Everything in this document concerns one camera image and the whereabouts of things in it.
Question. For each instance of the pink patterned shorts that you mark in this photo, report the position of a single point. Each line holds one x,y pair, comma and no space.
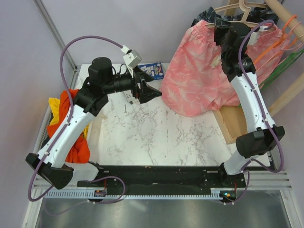
195,82

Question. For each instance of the blue booklet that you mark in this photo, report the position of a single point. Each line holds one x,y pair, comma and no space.
155,70

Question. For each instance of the green plastic hanger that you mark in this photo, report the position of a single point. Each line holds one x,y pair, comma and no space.
281,68

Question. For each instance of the wooden hanger rack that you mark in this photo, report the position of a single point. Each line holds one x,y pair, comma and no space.
231,119

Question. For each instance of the aluminium frame post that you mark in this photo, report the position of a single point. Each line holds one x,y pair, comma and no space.
54,31

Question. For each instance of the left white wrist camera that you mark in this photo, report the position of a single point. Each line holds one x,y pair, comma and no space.
131,57

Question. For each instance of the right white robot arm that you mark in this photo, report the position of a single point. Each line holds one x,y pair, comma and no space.
263,135

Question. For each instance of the orange garment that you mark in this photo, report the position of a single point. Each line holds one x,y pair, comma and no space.
79,152

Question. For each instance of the beige plastic hanger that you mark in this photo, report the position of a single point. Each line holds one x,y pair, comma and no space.
234,12

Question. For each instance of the orange plastic hanger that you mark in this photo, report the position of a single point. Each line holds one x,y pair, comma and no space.
283,37

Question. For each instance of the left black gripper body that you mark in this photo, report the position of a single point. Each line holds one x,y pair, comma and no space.
139,93

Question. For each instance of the dark leaf-print shorts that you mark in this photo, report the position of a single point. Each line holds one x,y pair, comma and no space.
257,15

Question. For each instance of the pink wire hanger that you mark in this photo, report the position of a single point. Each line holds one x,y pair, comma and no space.
285,46

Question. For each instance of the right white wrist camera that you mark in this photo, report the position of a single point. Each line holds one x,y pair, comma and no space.
256,35

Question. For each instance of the grey book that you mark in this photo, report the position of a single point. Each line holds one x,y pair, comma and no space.
129,97

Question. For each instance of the yellow garment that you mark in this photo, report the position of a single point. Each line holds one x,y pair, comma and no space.
54,106

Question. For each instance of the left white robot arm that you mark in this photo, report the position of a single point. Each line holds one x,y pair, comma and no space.
50,162

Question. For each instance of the beige hanger under dark shorts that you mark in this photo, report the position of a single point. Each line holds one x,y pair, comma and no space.
243,5

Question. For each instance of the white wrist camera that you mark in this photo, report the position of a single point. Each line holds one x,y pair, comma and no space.
131,57
256,35

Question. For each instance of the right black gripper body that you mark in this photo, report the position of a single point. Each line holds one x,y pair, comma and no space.
221,33

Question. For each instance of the white laundry basket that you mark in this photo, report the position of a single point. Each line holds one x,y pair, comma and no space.
43,133

